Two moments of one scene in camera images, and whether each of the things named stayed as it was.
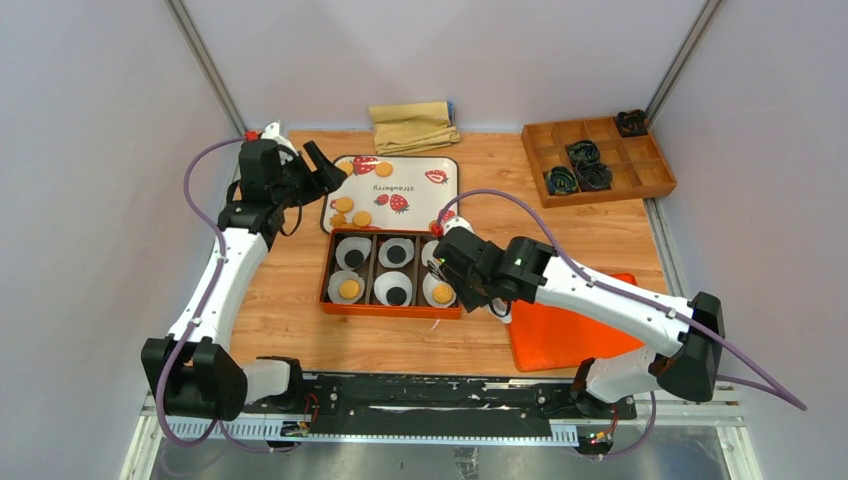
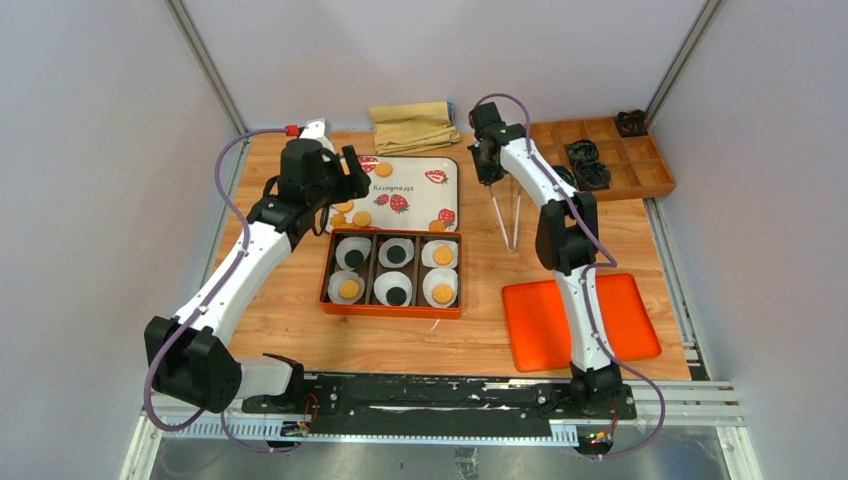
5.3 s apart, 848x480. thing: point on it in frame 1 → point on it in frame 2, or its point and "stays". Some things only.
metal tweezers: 436,270 → 512,249
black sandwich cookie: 396,296 stays
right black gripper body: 470,290 → 489,169
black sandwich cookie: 396,254 stays
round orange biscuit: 384,169 stays
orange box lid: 543,336 stays
